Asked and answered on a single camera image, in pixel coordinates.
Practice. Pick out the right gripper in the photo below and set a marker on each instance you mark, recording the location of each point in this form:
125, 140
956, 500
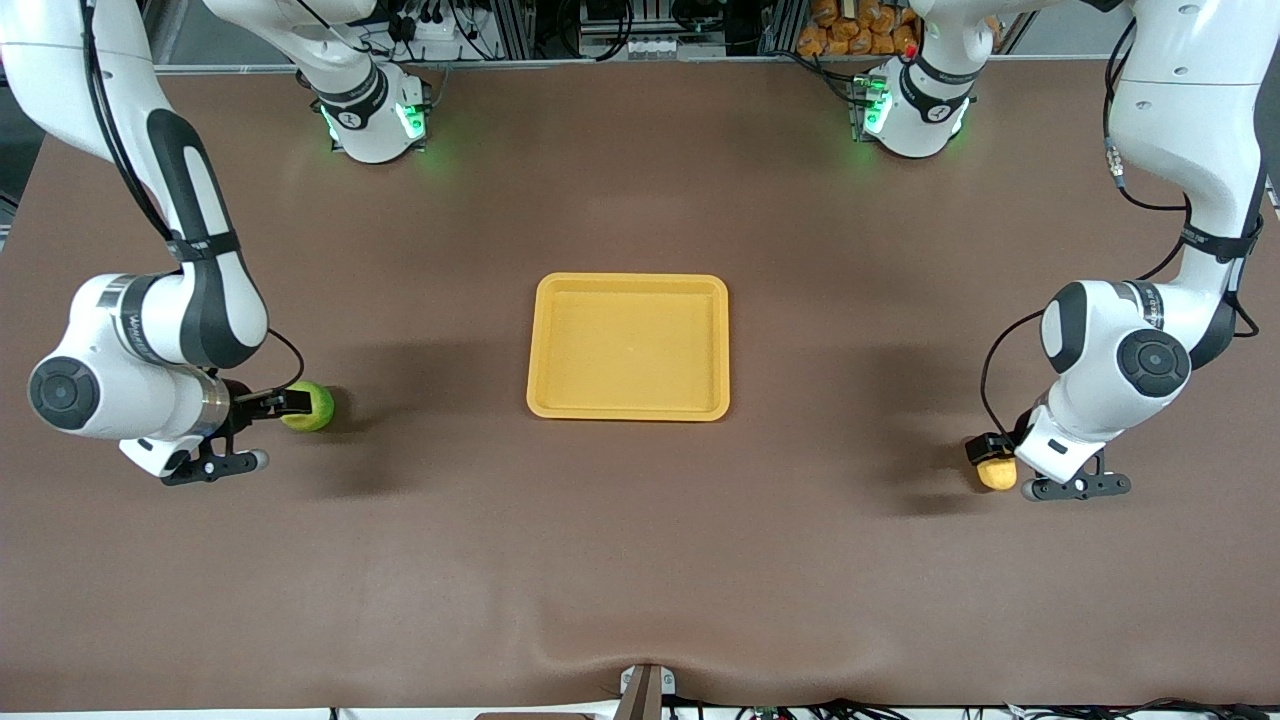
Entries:
243, 404

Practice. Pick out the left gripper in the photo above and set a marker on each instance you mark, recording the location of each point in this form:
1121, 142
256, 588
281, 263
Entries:
1000, 446

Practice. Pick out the yellow potato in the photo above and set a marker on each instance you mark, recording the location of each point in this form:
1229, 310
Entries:
997, 475

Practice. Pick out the green apple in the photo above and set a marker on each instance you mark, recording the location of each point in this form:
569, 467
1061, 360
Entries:
322, 410

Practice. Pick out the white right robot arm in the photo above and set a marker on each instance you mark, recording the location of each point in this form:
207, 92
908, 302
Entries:
100, 320

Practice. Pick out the yellow plastic tray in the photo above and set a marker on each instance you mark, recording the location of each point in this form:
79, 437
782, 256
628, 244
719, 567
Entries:
628, 350

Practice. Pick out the white power strip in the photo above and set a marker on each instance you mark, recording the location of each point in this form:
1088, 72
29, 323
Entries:
430, 25

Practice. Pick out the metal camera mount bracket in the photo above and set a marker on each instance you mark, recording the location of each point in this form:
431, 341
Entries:
645, 695

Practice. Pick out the aluminium table edge rail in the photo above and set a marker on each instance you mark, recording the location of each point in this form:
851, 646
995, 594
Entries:
600, 64

